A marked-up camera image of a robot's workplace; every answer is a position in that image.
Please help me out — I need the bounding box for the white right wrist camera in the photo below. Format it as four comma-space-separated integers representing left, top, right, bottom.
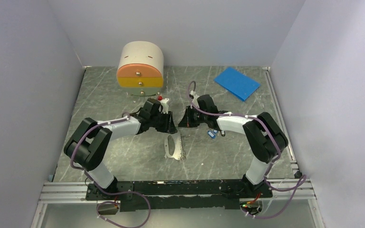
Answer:
189, 91, 199, 106

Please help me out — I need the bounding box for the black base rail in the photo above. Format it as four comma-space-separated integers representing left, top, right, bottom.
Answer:
86, 179, 273, 212

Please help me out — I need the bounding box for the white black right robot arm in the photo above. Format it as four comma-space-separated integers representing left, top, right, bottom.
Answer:
178, 91, 288, 197

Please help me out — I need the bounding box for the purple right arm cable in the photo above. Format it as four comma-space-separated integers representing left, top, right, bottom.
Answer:
187, 81, 307, 220

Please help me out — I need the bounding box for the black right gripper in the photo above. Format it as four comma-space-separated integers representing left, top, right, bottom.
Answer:
178, 105, 208, 128

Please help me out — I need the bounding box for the blue rectangular sheet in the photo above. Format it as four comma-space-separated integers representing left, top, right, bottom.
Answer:
214, 67, 260, 102

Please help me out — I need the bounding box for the blue key tag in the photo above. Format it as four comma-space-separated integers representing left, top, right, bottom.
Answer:
207, 131, 216, 139

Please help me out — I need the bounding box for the round mini drawer cabinet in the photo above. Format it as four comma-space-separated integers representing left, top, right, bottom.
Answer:
116, 41, 164, 96

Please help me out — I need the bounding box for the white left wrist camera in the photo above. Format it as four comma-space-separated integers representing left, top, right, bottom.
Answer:
157, 95, 170, 114

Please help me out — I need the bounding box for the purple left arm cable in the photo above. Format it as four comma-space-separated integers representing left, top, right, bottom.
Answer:
69, 113, 152, 228

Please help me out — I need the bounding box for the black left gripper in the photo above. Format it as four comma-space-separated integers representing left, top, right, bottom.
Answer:
150, 110, 177, 133

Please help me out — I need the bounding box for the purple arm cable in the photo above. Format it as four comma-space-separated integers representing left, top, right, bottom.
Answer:
69, 113, 152, 228
187, 81, 307, 220

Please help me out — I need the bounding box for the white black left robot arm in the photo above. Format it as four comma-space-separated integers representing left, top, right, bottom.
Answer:
63, 98, 177, 200

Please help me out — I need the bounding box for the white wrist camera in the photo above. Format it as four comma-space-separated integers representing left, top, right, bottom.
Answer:
157, 95, 170, 114
189, 91, 199, 106

